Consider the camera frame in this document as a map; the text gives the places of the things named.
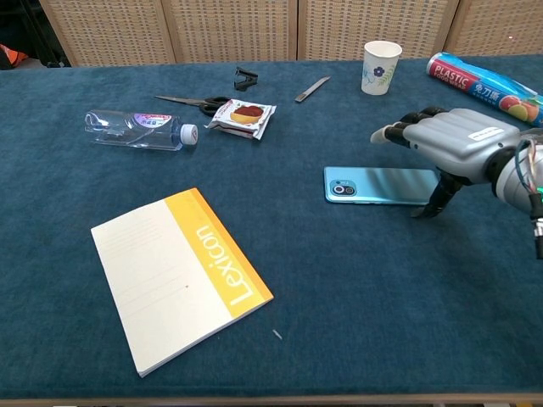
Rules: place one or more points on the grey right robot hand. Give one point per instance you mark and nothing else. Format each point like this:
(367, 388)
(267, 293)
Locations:
(458, 135)

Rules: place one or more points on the light blue smartphone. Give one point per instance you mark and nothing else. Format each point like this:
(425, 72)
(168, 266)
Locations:
(382, 186)

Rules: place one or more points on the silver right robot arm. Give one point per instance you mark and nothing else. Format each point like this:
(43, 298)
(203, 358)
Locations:
(515, 178)

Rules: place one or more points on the plastic food wrap roll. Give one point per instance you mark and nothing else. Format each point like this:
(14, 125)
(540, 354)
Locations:
(488, 87)

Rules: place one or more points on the white floral paper cup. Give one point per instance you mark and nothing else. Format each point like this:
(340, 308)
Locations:
(379, 70)

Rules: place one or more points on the grey utility knife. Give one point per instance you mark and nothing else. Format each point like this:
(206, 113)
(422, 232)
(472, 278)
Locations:
(311, 89)

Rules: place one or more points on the blue table cloth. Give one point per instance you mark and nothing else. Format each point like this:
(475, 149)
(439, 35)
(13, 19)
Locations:
(297, 263)

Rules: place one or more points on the snack packet with cake picture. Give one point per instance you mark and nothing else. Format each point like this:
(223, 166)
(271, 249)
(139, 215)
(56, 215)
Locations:
(242, 118)

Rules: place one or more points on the woven rattan cabinet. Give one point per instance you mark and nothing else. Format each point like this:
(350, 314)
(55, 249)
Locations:
(254, 27)

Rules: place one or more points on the small grey scrap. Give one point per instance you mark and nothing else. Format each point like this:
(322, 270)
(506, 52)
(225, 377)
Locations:
(277, 334)

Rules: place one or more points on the white and yellow Lexicon notebook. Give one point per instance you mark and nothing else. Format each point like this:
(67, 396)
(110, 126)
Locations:
(169, 271)

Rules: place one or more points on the clear plastic water bottle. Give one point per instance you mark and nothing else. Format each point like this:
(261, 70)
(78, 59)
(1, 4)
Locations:
(131, 127)

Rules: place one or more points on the orange and black object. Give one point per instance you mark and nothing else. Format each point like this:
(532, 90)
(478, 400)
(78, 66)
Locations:
(10, 55)

